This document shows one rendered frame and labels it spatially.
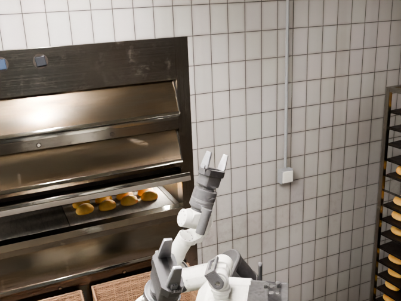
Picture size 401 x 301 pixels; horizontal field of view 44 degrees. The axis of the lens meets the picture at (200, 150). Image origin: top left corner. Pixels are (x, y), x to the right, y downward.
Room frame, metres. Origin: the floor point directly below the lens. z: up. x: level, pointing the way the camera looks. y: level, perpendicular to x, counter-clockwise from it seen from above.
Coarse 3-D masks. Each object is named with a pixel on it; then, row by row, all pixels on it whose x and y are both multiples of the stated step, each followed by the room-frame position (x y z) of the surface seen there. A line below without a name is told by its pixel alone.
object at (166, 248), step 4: (164, 240) 1.02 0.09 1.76; (168, 240) 1.03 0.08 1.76; (164, 244) 1.03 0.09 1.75; (168, 244) 1.03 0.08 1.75; (160, 248) 1.03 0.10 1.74; (164, 248) 1.03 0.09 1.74; (168, 248) 1.04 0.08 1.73; (160, 252) 1.03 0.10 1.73; (164, 252) 1.04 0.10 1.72; (168, 252) 1.04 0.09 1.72; (160, 256) 1.04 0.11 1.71; (164, 256) 1.04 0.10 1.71; (168, 256) 1.05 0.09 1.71
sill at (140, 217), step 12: (180, 204) 2.54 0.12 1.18; (120, 216) 2.41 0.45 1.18; (132, 216) 2.40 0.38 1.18; (144, 216) 2.41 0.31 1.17; (156, 216) 2.44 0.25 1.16; (168, 216) 2.47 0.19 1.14; (60, 228) 2.30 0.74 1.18; (72, 228) 2.29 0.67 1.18; (84, 228) 2.29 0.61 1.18; (96, 228) 2.31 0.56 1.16; (108, 228) 2.34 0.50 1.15; (12, 240) 2.19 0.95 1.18; (24, 240) 2.18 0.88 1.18; (36, 240) 2.20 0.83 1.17; (48, 240) 2.22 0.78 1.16; (60, 240) 2.24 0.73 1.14; (0, 252) 2.13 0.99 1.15
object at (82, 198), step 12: (120, 180) 2.42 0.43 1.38; (132, 180) 2.38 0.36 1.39; (168, 180) 2.32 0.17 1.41; (180, 180) 2.34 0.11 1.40; (60, 192) 2.27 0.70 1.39; (72, 192) 2.25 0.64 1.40; (108, 192) 2.20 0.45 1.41; (120, 192) 2.22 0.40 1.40; (0, 204) 2.15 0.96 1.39; (48, 204) 2.09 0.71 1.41; (60, 204) 2.11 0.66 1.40; (0, 216) 2.00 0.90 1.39
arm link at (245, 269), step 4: (244, 260) 1.55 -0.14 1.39; (240, 264) 1.51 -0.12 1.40; (244, 264) 1.53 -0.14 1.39; (240, 268) 1.51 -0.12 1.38; (244, 268) 1.52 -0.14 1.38; (248, 268) 1.54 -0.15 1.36; (240, 272) 1.51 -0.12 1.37; (244, 272) 1.51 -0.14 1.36; (248, 272) 1.53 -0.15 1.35; (252, 272) 1.55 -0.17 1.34; (240, 276) 1.51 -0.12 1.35; (244, 276) 1.51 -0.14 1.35; (248, 276) 1.52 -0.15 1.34; (252, 276) 1.54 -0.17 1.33; (256, 276) 1.56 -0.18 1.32
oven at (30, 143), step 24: (24, 48) 2.23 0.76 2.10; (168, 120) 2.48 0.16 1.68; (0, 144) 2.16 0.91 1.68; (24, 144) 2.20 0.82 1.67; (48, 144) 2.24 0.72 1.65; (72, 144) 2.29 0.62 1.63; (168, 168) 2.57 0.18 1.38; (192, 168) 2.53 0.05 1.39; (24, 192) 2.19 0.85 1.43; (48, 192) 2.32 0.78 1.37; (192, 192) 2.52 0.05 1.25; (72, 240) 2.26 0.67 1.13; (144, 264) 2.41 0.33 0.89; (192, 264) 2.52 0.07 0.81; (48, 288) 2.20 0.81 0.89; (72, 288) 2.25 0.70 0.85
